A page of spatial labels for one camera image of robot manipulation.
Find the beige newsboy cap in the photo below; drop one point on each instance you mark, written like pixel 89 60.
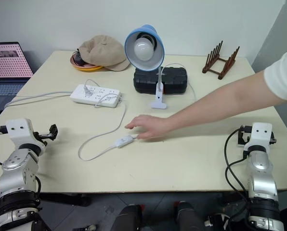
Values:
pixel 102 53

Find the black plastic tool case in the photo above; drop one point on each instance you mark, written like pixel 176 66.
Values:
pixel 174 79

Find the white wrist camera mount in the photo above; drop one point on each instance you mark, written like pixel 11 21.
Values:
pixel 17 128
pixel 260 134

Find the yellow and pink plate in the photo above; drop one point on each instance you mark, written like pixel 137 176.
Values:
pixel 85 67

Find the person's bare forearm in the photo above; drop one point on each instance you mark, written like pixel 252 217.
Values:
pixel 220 101

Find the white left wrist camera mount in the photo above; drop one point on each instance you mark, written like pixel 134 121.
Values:
pixel 17 128

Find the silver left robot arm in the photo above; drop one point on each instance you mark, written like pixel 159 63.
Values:
pixel 16 173

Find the dark rounded shape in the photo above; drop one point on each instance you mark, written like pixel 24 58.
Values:
pixel 189 216
pixel 127 217

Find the white power strip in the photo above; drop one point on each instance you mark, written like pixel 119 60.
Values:
pixel 97 95

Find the small black object in plate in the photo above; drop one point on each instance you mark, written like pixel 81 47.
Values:
pixel 78 59

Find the open laptop with pink screen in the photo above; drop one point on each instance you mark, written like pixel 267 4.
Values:
pixel 5 69

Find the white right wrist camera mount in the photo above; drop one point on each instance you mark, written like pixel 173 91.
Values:
pixel 260 134

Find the black and white floor device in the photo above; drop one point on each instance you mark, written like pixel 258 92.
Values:
pixel 217 220

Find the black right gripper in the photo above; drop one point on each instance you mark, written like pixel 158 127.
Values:
pixel 247 139

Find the person's bare hand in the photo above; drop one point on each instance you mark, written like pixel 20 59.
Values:
pixel 149 126

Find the white inline cord switch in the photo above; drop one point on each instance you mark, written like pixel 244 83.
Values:
pixel 124 141

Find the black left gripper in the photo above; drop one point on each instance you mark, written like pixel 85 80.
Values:
pixel 40 138

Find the brown wooden dish rack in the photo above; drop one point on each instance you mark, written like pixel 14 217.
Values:
pixel 220 63

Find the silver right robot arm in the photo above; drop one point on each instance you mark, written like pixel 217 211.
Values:
pixel 261 173

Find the white shirt sleeve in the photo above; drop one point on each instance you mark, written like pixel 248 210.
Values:
pixel 284 77

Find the blue clamp desk lamp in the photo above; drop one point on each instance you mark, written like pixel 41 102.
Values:
pixel 144 51

